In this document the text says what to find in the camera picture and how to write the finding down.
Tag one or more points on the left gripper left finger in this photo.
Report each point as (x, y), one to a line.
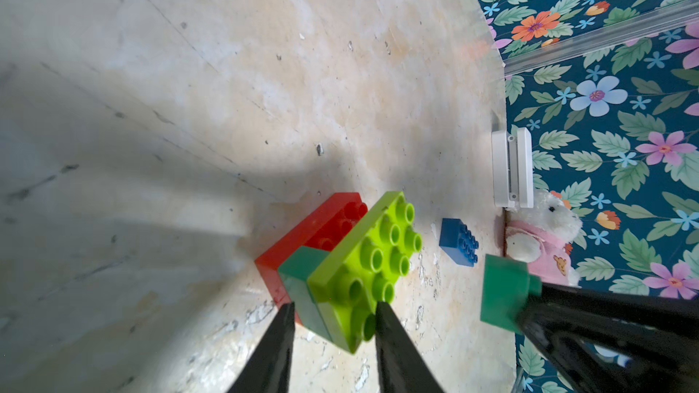
(269, 367)

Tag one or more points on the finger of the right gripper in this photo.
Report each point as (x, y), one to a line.
(607, 342)

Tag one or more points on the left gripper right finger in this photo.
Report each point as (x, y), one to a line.
(401, 368)

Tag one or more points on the small green lego brick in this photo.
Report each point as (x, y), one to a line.
(507, 286)
(294, 273)

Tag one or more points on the lime green lego brick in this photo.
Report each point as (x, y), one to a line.
(363, 270)

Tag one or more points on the blue lego brick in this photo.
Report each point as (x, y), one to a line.
(458, 242)

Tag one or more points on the red lego brick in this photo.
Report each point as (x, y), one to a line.
(323, 229)

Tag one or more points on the white teddy bear pink shirt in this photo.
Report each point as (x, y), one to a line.
(539, 237)

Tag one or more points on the white plastic box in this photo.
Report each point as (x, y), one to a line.
(513, 169)

